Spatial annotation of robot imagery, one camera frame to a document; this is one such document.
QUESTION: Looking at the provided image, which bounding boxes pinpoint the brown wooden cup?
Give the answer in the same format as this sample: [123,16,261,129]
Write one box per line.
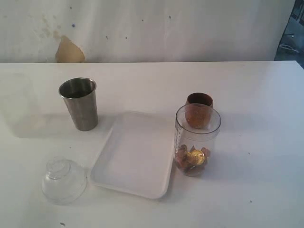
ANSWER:
[185,92,213,129]

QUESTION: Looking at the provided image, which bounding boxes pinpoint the stainless steel cup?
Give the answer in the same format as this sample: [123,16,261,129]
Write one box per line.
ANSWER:
[58,77,98,131]

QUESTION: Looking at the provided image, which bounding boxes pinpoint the clear plastic shaker cup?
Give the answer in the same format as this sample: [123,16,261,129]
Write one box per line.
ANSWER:
[174,103,222,178]

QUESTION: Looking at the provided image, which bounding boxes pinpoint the clear plastic shaker lid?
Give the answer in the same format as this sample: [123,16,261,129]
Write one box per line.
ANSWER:
[42,157,87,205]

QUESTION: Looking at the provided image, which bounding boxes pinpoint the white rectangular tray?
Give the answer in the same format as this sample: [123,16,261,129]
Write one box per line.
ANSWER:
[89,112,174,199]

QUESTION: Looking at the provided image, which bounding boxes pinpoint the gold coin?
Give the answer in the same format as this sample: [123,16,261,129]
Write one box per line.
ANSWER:
[186,150,205,166]

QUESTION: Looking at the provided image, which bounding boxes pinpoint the brown coins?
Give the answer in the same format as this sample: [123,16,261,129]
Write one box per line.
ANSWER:
[174,144,211,177]

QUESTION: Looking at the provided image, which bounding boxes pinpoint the translucent plastic container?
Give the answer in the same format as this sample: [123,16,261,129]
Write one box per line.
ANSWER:
[0,73,37,137]

